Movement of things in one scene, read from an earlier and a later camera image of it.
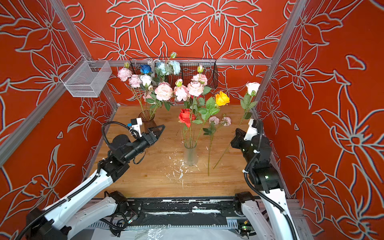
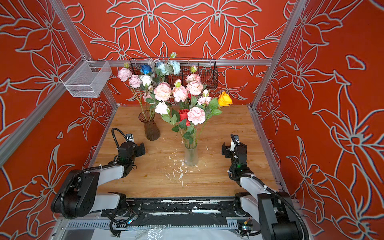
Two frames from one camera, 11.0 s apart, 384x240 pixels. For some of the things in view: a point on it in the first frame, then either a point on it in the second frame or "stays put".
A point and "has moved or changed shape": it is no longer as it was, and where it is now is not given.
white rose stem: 248,101 to 162,108
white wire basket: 86,78 stays put
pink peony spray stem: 197,87 has moved or changed shape
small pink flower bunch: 215,122 to 205,99
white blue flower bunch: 167,68 stays put
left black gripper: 151,138 to 140,150
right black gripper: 240,135 to 227,149
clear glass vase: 191,155 stays put
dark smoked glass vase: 147,117 stays put
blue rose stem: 146,69 stays put
